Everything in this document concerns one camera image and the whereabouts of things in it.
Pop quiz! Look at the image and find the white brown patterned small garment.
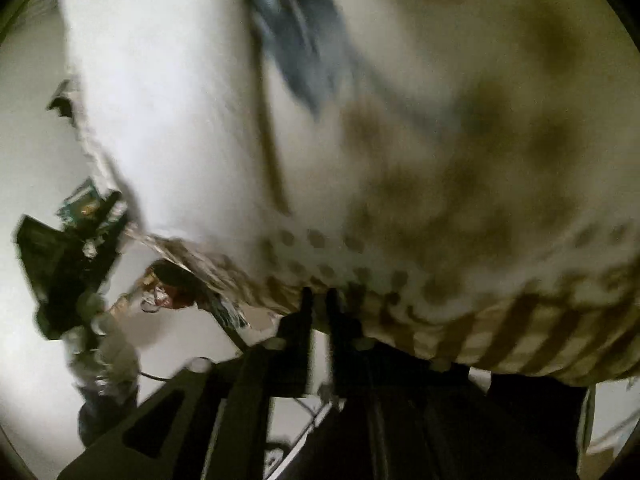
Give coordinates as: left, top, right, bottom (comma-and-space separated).
50, 0, 640, 389

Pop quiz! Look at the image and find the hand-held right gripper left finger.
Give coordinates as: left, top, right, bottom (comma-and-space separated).
57, 287, 315, 480

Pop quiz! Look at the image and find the dark reddish object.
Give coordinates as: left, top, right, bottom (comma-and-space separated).
142, 260, 211, 313

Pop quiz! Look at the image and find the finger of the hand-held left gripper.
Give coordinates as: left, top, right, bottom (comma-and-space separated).
96, 190, 129, 281

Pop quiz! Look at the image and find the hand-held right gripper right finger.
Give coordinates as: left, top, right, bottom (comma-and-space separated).
326, 289, 586, 480

